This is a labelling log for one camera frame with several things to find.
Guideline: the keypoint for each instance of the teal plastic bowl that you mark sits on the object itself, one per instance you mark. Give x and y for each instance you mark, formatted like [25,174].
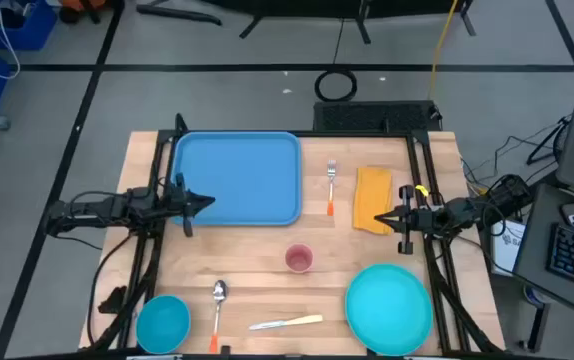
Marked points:
[163,325]

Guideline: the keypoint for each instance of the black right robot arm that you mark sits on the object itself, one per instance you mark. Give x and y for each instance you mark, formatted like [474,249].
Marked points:
[467,210]

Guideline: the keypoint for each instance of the teal plastic plate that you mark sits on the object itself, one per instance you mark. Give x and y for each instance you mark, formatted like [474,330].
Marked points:
[388,310]

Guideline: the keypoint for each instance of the dark grey desk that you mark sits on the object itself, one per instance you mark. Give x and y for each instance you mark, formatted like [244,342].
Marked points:
[537,240]

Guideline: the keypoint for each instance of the yellow cloth napkin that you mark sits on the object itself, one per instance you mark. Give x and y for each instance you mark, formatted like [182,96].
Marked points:
[372,195]

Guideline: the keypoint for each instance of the black clamp lump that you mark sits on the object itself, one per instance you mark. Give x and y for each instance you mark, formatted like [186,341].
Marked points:
[112,300]

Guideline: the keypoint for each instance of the blue plastic serving tray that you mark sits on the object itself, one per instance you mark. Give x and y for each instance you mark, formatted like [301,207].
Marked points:
[247,175]

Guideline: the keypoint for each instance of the orange and black object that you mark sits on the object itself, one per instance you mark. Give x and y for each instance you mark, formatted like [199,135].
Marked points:
[82,7]

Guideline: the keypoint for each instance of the black perforated metal box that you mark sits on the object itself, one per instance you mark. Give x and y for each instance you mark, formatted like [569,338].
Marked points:
[372,116]

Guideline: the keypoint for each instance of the yellow tape tag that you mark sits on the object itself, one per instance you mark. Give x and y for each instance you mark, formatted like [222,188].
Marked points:
[421,190]

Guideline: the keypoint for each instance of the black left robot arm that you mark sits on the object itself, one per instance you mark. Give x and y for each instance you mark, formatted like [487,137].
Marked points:
[92,207]

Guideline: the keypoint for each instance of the black metal rig frame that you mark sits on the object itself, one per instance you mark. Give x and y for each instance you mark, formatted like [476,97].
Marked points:
[367,134]

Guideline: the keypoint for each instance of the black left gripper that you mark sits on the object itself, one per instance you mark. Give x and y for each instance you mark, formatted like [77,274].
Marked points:
[172,202]

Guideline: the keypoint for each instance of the pink plastic cup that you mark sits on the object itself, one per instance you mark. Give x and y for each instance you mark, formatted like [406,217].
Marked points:
[299,258]

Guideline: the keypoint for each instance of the small black table camera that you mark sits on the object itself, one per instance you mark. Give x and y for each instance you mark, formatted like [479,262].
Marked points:
[225,350]

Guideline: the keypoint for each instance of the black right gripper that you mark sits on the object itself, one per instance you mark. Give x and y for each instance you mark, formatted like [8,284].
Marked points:
[419,220]

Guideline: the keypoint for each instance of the white cardboard box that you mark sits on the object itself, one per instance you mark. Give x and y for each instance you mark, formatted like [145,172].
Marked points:
[509,247]

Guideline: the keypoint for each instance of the black folding partition screen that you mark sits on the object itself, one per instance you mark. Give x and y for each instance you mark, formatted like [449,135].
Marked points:
[317,6]

